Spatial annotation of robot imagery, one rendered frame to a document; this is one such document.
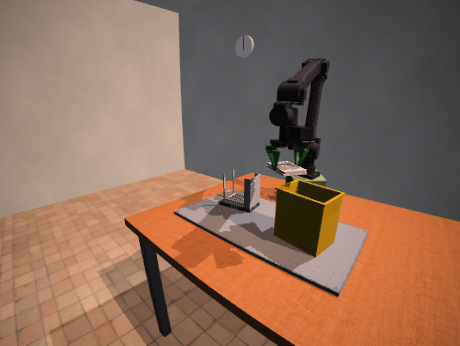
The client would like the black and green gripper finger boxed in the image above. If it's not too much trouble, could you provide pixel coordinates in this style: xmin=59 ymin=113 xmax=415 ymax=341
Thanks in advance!
xmin=266 ymin=148 xmax=280 ymax=171
xmin=294 ymin=150 xmax=309 ymax=167

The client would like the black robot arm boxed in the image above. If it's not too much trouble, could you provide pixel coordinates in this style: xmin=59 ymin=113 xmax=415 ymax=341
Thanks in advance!
xmin=269 ymin=58 xmax=330 ymax=180

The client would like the white well plate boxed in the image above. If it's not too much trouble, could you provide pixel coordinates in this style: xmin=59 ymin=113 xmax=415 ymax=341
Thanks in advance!
xmin=267 ymin=161 xmax=307 ymax=176

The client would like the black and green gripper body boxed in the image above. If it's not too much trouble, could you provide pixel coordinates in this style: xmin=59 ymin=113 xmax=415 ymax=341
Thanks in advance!
xmin=266 ymin=140 xmax=309 ymax=150

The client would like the yellow open-top bin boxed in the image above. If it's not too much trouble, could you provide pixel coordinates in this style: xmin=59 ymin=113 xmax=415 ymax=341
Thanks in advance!
xmin=274 ymin=179 xmax=345 ymax=258

